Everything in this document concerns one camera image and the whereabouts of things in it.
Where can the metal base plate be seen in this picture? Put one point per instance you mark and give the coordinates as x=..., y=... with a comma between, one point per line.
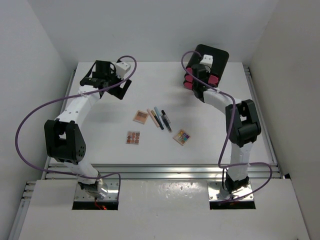
x=216, y=193
x=111, y=190

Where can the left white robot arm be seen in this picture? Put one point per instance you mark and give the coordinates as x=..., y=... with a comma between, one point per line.
x=63, y=137

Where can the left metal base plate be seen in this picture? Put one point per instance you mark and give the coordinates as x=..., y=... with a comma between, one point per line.
x=111, y=190

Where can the eyeshadow palette round brown pans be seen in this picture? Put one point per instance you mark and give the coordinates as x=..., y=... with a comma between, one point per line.
x=133, y=137

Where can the light blue black pen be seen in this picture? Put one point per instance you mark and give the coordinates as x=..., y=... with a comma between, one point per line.
x=159, y=117

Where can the brown gold makeup pencil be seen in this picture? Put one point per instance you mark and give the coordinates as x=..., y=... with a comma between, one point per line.
x=155, y=117

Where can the colourful eyeshadow palette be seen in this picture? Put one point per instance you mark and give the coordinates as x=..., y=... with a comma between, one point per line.
x=181, y=137

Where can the black mascara tube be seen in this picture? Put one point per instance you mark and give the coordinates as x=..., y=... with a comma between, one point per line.
x=166, y=121

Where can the peach concealer stick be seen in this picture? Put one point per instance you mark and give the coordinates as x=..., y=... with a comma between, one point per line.
x=153, y=118

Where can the black drawer cabinet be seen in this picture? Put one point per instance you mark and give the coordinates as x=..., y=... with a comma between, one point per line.
x=220, y=59

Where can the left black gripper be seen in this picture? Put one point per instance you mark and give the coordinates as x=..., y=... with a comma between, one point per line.
x=119, y=91

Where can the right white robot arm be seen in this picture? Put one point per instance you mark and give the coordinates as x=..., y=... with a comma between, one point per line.
x=242, y=125

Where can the brown eyeshadow palette four pans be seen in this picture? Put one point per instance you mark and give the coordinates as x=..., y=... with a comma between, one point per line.
x=141, y=117

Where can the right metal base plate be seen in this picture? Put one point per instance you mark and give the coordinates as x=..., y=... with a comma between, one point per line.
x=216, y=193

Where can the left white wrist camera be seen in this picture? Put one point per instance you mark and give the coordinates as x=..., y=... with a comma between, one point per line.
x=122, y=68

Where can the aluminium frame rail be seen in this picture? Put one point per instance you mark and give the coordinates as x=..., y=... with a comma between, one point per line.
x=163, y=171

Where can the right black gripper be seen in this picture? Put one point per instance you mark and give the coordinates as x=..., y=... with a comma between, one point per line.
x=208, y=70

